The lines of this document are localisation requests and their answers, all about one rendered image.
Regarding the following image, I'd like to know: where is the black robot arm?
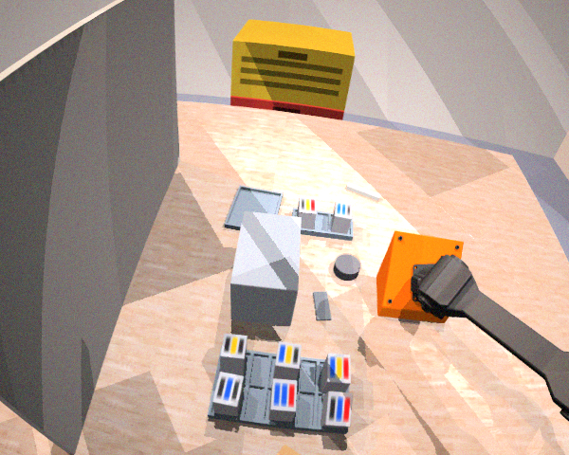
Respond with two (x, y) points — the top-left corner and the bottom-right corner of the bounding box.
(411, 254), (569, 422)

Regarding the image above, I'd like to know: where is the dark grey short cylinder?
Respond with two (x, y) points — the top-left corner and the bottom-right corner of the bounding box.
(333, 254), (360, 281)

